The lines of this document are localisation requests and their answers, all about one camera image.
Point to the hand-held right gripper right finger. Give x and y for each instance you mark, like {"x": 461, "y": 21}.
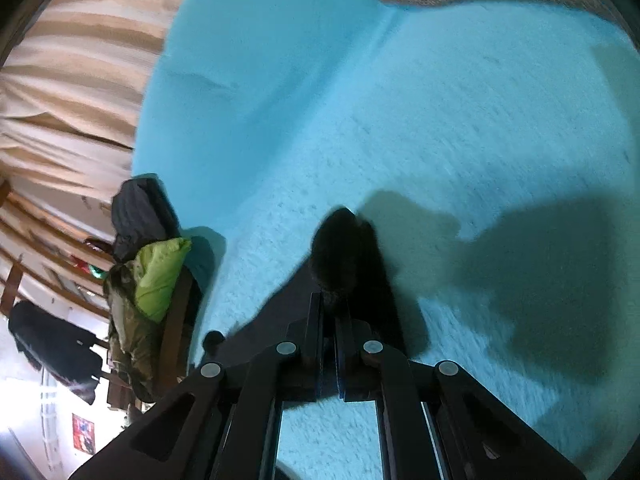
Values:
{"x": 345, "y": 355}

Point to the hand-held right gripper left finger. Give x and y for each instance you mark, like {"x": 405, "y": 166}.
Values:
{"x": 315, "y": 340}

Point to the black pants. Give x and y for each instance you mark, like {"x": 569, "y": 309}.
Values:
{"x": 345, "y": 255}

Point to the brown wooden chair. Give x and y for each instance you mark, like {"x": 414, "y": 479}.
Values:
{"x": 175, "y": 330}

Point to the olive and green jacket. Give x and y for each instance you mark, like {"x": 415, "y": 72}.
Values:
{"x": 155, "y": 275}

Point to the dark grey cloth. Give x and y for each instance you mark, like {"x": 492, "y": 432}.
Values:
{"x": 142, "y": 210}

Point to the black hanging coat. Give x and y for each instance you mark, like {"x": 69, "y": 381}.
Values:
{"x": 55, "y": 345}

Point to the turquoise fleece blanket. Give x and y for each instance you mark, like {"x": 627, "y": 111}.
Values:
{"x": 450, "y": 110}

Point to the beige striped curtain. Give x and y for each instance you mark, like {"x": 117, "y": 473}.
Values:
{"x": 75, "y": 85}

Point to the red wall poster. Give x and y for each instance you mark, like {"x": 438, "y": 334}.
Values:
{"x": 83, "y": 432}

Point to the wooden wall shelf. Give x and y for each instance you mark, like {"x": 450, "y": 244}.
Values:
{"x": 45, "y": 240}

